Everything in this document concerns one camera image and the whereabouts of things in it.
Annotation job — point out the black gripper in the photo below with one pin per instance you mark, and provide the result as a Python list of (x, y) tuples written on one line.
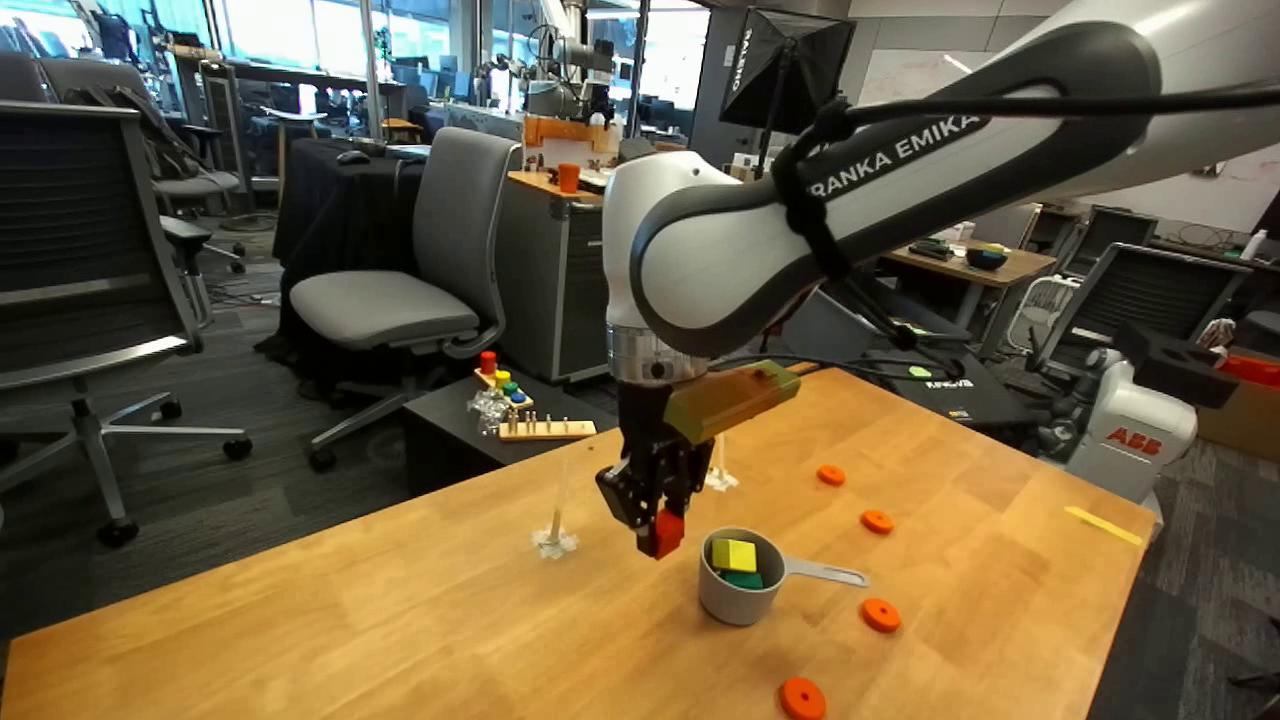
[(659, 464)]

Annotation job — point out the yellow cube block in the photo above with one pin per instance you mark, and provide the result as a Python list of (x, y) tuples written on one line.
[(729, 554)]

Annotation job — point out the grey measuring cup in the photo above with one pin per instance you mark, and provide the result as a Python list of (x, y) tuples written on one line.
[(746, 605)]

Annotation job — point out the red cube block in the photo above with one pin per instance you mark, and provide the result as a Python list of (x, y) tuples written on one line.
[(663, 533)]

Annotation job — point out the green octagonal block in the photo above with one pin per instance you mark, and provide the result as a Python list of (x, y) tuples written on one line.
[(746, 577)]

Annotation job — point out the white ABB robot base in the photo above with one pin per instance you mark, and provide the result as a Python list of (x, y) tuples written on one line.
[(1129, 434)]

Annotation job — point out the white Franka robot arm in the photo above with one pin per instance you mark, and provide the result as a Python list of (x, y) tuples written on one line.
[(1098, 97)]

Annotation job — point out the orange cup on cabinet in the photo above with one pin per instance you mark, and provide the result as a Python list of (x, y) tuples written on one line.
[(568, 179)]

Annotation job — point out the clear peg stand right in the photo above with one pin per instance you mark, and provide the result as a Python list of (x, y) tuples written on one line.
[(717, 468)]

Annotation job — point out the wooden toy peg board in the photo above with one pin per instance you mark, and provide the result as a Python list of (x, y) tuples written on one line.
[(506, 409)]

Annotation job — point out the black low side table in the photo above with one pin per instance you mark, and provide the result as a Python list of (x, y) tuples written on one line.
[(448, 441)]

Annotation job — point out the grey drawer cabinet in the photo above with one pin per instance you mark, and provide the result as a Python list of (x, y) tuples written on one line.
[(554, 283)]

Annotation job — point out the grey office chair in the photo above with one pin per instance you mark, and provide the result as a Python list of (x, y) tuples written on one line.
[(444, 306)]

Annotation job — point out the wooden desk background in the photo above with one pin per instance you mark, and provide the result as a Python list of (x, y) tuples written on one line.
[(964, 276)]

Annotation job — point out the yellow tape strip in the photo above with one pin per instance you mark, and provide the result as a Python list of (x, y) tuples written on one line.
[(1107, 527)]

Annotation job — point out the black softbox light stand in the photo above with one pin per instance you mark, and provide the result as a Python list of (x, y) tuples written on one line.
[(785, 70)]

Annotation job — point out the black mesh office chair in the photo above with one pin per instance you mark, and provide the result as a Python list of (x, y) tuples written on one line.
[(86, 287)]

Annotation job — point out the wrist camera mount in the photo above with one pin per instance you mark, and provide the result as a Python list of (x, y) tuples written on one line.
[(729, 399)]

